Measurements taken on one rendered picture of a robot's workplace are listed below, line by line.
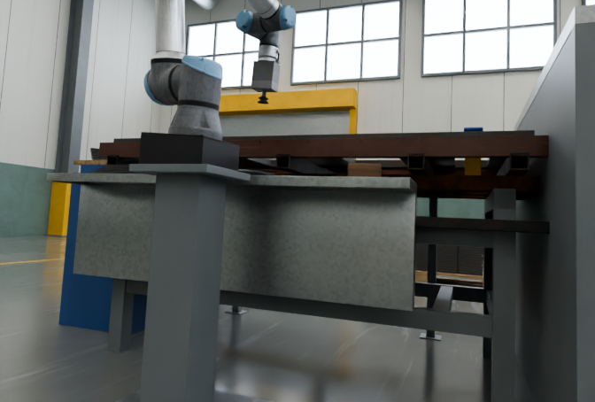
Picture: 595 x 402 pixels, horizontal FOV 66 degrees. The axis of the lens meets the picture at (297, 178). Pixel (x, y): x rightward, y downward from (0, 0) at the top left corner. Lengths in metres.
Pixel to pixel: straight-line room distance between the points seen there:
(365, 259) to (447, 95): 8.92
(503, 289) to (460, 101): 8.81
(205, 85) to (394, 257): 0.74
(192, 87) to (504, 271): 1.04
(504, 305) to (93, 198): 1.51
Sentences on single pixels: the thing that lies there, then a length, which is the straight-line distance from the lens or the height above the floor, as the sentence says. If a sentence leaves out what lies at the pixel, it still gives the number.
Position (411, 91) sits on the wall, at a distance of 10.33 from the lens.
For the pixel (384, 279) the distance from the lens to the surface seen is 1.43.
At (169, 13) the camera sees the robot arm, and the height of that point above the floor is 1.13.
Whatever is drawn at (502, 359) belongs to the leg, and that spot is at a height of 0.18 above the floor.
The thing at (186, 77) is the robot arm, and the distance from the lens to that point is 1.32.
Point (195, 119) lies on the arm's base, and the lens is 1.27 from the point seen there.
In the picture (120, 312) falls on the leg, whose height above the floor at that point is 0.15.
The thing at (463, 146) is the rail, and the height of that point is 0.80.
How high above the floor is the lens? 0.56
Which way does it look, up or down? 5 degrees up
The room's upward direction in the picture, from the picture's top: 3 degrees clockwise
